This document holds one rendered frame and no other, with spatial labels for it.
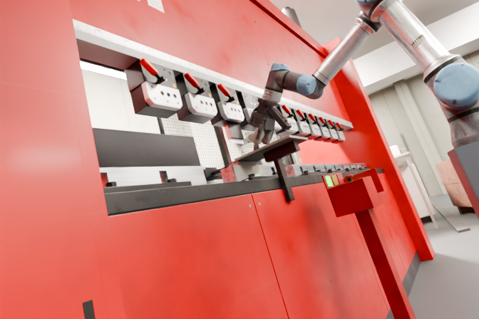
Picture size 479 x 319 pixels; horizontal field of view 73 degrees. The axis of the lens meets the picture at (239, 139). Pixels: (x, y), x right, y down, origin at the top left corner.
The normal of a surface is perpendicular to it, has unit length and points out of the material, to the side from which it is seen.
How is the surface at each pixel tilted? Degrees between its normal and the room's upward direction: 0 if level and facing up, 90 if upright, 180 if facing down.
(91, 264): 90
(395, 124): 90
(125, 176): 90
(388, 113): 90
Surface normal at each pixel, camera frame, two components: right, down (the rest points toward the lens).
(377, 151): -0.56, -0.06
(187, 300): 0.78, -0.37
